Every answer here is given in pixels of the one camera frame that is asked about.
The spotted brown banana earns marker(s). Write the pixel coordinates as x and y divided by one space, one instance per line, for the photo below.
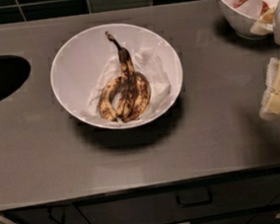
128 86

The spotted right banana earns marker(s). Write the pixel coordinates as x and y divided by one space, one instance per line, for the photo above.
143 97

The spotted left banana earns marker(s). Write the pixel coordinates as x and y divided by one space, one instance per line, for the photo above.
106 110

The large white bowl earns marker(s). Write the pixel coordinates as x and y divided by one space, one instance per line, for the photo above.
79 63

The dark drawer front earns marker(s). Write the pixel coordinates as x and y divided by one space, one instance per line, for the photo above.
161 207

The black drawer handle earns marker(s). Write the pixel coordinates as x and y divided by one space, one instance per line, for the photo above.
193 198

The black cabinet handle left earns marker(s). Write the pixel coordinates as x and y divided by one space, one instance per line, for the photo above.
56 214

